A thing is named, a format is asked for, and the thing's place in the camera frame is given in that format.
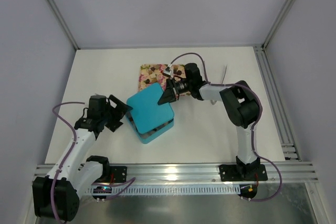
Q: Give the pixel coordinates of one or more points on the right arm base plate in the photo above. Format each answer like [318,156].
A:
[232,173]

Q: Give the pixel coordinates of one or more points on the metal tongs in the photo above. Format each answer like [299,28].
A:
[213,102]

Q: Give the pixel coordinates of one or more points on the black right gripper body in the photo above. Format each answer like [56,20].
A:
[175,90]

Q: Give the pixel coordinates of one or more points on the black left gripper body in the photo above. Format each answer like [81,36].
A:
[112,114]

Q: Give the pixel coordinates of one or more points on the teal box lid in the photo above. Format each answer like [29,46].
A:
[146,113]

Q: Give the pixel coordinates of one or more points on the teal chocolate box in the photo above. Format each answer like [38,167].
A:
[149,136]

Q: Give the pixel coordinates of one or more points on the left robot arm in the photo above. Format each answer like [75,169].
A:
[58,193]

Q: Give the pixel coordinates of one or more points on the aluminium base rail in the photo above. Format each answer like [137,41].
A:
[195,179]

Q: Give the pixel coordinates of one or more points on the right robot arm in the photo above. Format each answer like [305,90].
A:
[243,109]

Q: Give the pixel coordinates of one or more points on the floral rectangular tray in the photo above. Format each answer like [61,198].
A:
[152,83]

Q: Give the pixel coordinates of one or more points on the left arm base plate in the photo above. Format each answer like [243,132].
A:
[118,174]

